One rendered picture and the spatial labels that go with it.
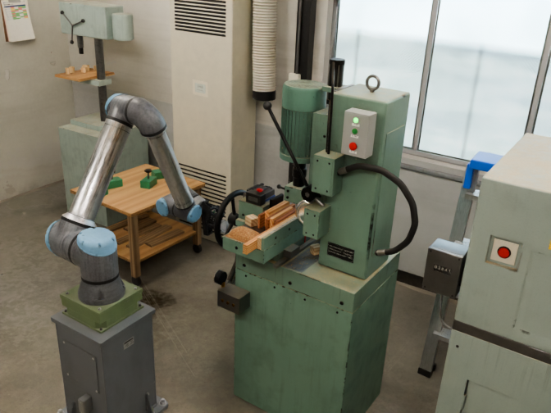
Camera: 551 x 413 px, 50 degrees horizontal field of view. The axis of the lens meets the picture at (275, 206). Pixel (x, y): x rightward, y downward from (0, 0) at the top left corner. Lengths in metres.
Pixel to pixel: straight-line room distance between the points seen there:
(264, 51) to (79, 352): 2.14
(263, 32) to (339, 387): 2.21
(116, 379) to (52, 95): 3.21
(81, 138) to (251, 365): 2.37
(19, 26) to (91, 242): 2.94
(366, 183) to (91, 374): 1.37
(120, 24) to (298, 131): 2.19
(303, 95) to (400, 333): 1.71
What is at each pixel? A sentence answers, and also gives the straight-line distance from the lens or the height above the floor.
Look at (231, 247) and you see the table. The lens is 2.41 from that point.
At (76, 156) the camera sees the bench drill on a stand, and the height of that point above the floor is 0.51.
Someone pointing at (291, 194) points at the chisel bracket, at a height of 1.04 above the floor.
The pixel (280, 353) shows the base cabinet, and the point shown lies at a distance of 2.65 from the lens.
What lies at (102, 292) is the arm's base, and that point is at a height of 0.70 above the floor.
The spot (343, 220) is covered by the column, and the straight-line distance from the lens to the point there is 2.30.
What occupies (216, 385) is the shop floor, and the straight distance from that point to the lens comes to 3.04.
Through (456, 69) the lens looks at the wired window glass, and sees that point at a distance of 3.53.
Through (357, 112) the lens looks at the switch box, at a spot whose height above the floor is 1.48.
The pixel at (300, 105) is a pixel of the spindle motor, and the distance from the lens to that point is 2.30.
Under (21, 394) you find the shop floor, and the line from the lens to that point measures 3.17.
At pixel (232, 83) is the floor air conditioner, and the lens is 3.83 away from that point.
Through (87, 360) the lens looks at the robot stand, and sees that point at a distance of 2.60.
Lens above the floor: 2.00
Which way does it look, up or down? 24 degrees down
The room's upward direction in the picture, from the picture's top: 3 degrees clockwise
